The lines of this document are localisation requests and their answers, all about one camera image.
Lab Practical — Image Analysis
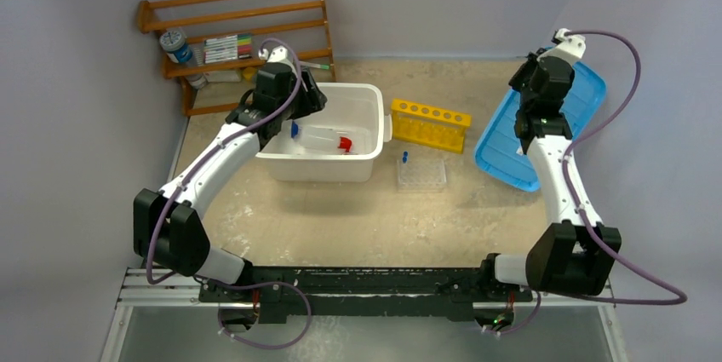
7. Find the blue cap glass tube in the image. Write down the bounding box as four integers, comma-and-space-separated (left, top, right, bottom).
290, 121, 300, 139

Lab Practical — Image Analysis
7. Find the red cap wash bottle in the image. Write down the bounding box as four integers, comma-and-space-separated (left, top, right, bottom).
295, 126, 353, 154

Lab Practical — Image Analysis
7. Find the blue plastic lid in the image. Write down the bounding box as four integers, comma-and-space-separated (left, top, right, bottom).
473, 61, 607, 192

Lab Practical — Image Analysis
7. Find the white plastic bin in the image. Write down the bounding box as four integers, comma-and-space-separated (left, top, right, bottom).
256, 83, 392, 182

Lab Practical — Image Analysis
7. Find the yellow test tube rack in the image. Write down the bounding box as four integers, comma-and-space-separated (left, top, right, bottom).
391, 99, 472, 154

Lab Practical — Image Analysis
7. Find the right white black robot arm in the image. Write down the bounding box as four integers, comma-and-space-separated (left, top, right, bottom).
478, 53, 622, 300

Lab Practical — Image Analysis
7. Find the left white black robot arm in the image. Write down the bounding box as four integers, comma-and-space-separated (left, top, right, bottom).
133, 62, 327, 302

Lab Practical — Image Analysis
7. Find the yellow grey small object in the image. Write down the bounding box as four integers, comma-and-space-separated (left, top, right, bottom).
241, 67, 257, 83

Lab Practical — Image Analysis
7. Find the white green marker pen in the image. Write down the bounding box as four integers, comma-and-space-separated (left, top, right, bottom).
300, 61, 332, 71

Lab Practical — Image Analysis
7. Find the coloured marker pen set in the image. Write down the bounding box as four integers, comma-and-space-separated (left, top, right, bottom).
203, 33, 253, 64

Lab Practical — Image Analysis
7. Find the wooden shelf rack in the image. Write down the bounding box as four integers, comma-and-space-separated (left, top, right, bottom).
136, 0, 336, 117

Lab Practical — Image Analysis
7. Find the small clear capped bottle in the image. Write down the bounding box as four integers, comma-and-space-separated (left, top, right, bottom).
186, 74, 208, 89

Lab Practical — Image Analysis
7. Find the blue label round container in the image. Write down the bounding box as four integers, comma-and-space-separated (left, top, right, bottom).
158, 30, 193, 64

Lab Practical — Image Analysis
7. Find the clear well plate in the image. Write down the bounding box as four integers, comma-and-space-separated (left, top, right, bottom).
397, 158, 448, 192

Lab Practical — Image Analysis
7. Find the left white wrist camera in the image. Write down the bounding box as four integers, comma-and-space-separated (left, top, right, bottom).
258, 45, 295, 68

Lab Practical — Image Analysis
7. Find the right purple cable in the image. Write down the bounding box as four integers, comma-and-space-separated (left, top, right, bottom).
482, 29, 690, 338

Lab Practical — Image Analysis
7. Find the purple cable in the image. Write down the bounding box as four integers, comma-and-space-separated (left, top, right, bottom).
482, 29, 690, 338
145, 37, 313, 351

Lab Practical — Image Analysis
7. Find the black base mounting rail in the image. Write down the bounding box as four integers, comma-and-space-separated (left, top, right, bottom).
117, 256, 600, 326

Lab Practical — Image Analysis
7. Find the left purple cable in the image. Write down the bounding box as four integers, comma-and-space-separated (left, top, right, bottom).
145, 37, 313, 351

